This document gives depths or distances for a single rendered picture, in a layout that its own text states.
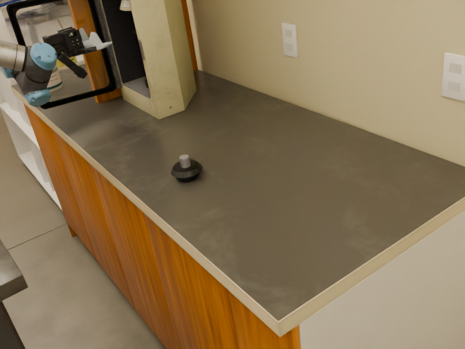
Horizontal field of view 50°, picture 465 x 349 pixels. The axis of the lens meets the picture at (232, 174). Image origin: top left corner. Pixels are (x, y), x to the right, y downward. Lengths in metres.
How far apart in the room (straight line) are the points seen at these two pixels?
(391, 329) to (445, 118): 0.57
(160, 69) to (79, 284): 1.32
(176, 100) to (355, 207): 0.89
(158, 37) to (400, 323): 1.18
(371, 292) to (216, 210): 0.42
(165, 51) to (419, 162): 0.93
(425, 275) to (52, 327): 1.76
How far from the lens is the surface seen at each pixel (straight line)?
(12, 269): 1.30
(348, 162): 1.43
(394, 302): 1.25
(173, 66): 1.84
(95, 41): 1.79
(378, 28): 1.51
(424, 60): 1.44
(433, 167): 1.42
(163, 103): 1.85
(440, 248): 1.31
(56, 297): 2.70
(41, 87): 1.69
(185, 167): 1.42
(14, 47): 1.62
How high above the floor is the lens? 1.65
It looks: 30 degrees down
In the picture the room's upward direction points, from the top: 9 degrees counter-clockwise
